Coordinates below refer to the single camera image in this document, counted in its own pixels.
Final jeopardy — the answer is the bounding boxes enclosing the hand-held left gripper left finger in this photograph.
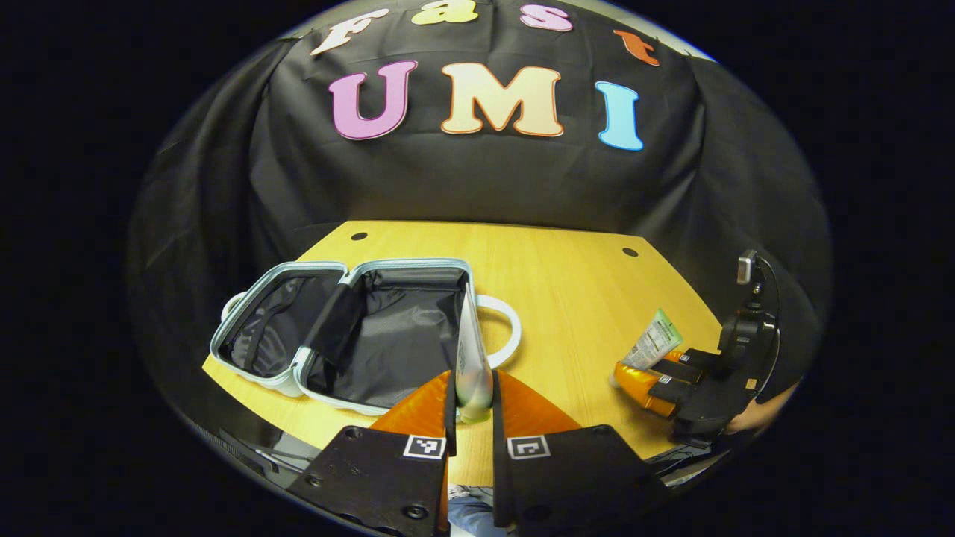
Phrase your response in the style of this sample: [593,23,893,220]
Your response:
[287,370,458,537]

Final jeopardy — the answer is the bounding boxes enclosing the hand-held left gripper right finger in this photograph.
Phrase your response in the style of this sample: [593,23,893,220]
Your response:
[492,369,674,537]

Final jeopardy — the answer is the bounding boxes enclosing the light blue suitcase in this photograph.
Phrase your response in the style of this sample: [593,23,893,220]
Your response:
[210,257,522,417]

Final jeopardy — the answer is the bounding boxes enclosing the person's blue jeans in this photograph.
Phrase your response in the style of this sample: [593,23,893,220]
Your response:
[448,483,508,537]

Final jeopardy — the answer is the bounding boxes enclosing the black backdrop cloth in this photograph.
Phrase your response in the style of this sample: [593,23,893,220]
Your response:
[127,0,833,448]

